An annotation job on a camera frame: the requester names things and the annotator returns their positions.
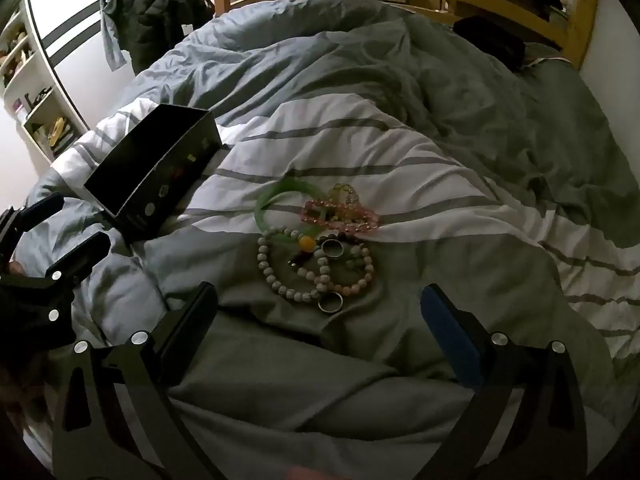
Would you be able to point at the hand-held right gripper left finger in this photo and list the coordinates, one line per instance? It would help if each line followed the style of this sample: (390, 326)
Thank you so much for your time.
(192, 320)

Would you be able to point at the black cloth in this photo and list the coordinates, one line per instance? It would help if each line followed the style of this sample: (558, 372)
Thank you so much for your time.
(492, 40)

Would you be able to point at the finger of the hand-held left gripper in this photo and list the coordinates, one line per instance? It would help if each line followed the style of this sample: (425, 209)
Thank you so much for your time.
(42, 210)
(80, 257)

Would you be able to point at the green jade bangle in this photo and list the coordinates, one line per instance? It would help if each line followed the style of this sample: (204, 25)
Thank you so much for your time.
(260, 210)

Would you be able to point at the black cardboard box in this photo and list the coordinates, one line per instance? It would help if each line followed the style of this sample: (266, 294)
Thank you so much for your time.
(150, 160)

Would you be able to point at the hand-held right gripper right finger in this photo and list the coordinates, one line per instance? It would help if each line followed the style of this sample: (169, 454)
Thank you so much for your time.
(450, 335)

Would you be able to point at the dark puffer jacket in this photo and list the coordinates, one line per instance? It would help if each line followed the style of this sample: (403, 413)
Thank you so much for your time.
(150, 15)

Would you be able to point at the white shelf unit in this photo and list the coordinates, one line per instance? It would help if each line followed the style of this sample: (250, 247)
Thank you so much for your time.
(50, 85)

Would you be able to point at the grey white striped duvet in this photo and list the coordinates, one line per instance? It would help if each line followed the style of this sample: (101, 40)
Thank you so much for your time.
(400, 135)

